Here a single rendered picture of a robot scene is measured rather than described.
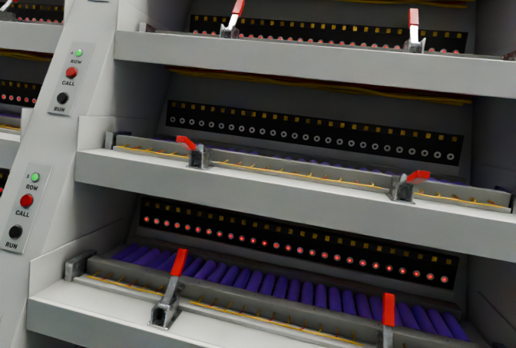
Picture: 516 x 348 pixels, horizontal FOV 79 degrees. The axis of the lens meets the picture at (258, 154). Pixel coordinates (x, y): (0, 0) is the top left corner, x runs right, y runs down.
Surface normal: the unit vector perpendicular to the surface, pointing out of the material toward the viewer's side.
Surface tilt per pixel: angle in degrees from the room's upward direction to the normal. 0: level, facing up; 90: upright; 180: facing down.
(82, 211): 90
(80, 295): 20
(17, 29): 110
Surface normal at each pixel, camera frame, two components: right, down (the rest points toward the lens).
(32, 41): -0.20, 0.09
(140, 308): 0.12, -0.99
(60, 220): 0.97, 0.15
